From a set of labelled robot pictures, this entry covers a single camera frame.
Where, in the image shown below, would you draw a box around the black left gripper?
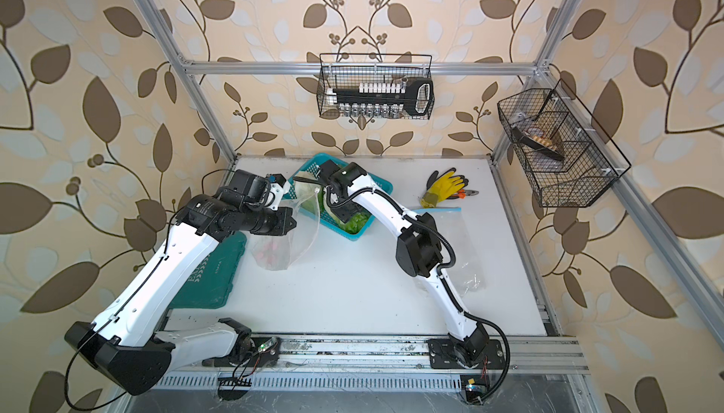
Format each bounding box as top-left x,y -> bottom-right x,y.
238,204 -> 299,235

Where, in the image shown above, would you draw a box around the pink dotted zipper bag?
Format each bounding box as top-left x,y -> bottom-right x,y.
246,182 -> 322,271

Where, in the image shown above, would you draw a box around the large chinese cabbage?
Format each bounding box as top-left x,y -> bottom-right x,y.
318,190 -> 371,235

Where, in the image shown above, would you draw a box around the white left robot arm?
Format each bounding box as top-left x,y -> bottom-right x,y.
65,170 -> 296,395

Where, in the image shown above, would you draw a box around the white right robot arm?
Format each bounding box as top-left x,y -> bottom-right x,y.
319,161 -> 511,372

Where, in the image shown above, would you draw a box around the clear blue-zip zipper bag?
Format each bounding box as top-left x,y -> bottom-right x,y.
416,208 -> 485,298

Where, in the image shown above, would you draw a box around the teal perforated plastic basket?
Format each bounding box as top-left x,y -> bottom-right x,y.
290,153 -> 393,241

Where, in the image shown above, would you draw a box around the yellow black work glove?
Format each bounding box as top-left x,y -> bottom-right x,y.
420,167 -> 469,209

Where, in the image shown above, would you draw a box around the black socket wrench set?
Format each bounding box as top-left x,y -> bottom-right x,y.
322,77 -> 435,117

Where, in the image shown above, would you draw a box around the dark tool in basket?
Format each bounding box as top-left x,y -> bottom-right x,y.
513,128 -> 565,162

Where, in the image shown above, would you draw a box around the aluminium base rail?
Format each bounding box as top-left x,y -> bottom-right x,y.
157,335 -> 589,394

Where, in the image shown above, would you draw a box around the black wire basket back wall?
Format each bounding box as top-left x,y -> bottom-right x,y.
316,51 -> 435,121

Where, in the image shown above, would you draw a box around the black wire basket wall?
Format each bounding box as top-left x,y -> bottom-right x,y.
497,80 -> 632,208
316,51 -> 435,121

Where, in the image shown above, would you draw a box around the black corrugated cable conduit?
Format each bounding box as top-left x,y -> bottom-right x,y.
417,214 -> 512,403

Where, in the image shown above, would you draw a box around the orange handled pliers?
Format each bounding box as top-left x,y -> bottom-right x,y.
450,189 -> 479,199

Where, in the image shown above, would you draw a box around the black wire basket right wall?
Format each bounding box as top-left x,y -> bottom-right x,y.
497,80 -> 632,208

